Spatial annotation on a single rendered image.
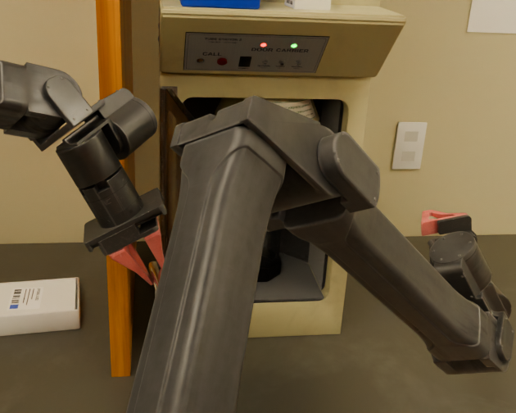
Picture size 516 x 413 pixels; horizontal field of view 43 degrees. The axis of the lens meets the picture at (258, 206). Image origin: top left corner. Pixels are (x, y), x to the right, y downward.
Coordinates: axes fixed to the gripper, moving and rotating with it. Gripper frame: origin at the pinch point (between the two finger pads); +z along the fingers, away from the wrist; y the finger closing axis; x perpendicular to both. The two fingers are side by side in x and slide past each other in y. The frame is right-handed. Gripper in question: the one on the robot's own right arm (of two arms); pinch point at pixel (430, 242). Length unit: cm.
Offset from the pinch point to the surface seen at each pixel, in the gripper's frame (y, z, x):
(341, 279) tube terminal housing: -11.1, 12.5, 11.6
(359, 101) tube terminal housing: 19.7, 12.8, 5.6
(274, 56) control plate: 30.1, 6.7, 18.6
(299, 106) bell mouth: 19.6, 16.3, 14.5
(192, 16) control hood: 38.0, 1.2, 28.8
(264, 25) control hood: 35.2, 2.1, 19.9
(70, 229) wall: -11, 55, 64
